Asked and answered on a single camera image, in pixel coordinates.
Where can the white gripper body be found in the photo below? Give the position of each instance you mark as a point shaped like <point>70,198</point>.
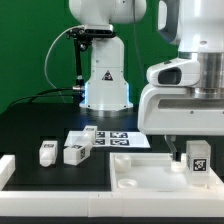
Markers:
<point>171,111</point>

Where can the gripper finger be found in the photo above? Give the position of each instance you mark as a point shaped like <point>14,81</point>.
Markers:
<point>176,155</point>

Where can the white square tabletop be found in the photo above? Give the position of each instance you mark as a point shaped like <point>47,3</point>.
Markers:
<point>156,172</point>

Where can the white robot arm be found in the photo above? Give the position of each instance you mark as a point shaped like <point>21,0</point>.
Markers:
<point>196,27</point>

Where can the white marker sheet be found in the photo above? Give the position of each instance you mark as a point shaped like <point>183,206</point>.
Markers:
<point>121,139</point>

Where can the white U-shaped fence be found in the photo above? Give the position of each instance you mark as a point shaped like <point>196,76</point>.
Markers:
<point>104,204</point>

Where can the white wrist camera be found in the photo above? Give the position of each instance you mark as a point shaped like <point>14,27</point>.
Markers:
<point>176,72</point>

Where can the black camera on stand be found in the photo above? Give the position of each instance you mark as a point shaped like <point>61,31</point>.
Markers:
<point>82,39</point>

